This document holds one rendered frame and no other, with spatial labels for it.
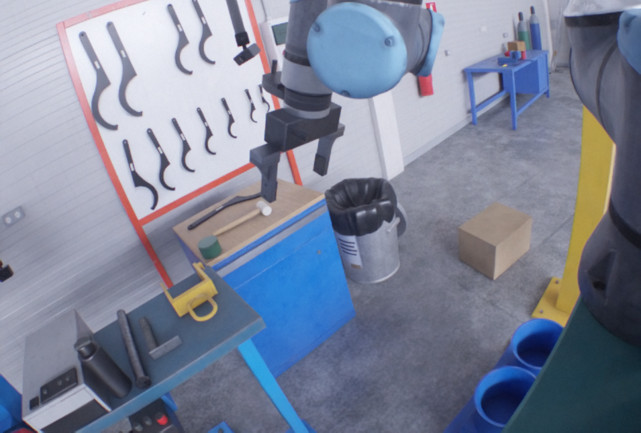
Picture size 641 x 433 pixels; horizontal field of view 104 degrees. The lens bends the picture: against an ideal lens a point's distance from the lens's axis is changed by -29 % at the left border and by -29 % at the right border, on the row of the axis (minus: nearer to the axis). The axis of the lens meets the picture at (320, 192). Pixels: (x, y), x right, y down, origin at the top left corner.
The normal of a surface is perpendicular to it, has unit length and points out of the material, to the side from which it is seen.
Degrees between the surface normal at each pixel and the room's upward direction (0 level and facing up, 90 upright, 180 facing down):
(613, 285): 70
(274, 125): 83
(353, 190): 63
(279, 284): 90
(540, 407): 0
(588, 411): 0
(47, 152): 90
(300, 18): 86
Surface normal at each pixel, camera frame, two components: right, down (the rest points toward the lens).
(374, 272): 0.07, 0.48
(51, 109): 0.62, 0.21
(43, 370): -0.23, -0.87
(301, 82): -0.29, 0.54
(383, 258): 0.35, 0.39
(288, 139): 0.73, 0.49
